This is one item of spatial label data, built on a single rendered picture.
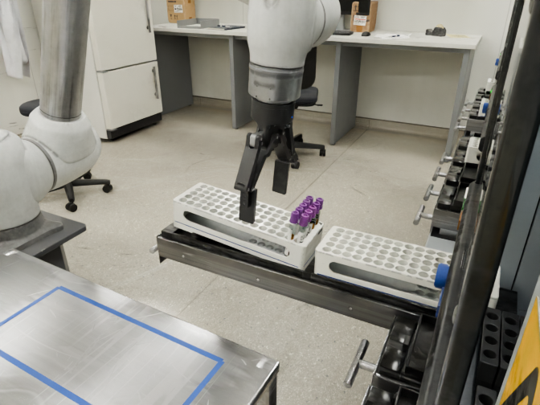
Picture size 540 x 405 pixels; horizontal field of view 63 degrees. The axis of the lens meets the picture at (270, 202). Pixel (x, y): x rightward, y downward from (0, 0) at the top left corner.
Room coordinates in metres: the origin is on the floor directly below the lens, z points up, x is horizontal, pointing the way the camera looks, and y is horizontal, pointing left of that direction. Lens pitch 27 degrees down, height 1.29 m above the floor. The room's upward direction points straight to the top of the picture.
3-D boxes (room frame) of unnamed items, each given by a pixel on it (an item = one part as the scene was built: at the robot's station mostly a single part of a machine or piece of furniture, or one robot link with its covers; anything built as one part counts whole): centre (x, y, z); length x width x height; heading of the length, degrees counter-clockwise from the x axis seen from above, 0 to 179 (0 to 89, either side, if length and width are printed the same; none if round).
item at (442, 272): (0.42, -0.20, 0.98); 0.03 x 0.01 x 0.03; 153
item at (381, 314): (0.71, -0.07, 0.78); 0.73 x 0.14 x 0.09; 63
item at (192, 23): (4.49, 0.68, 0.93); 0.35 x 0.26 x 0.06; 157
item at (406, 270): (0.63, -0.23, 0.83); 0.30 x 0.10 x 0.06; 63
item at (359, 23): (4.09, -0.81, 1.02); 0.22 x 0.17 x 0.24; 153
